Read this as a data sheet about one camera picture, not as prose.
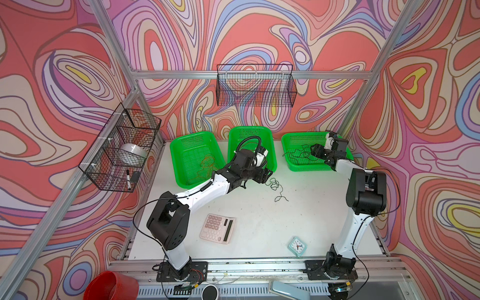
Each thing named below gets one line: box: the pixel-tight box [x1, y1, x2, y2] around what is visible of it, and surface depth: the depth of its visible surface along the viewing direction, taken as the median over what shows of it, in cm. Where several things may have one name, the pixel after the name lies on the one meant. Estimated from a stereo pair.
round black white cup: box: [201, 284, 219, 300], surface depth 67 cm
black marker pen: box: [126, 168, 132, 191], surface depth 73 cm
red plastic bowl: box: [82, 270, 140, 300], surface depth 62 cm
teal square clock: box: [287, 235, 308, 258], surface depth 80 cm
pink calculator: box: [199, 213, 236, 245], surface depth 84 cm
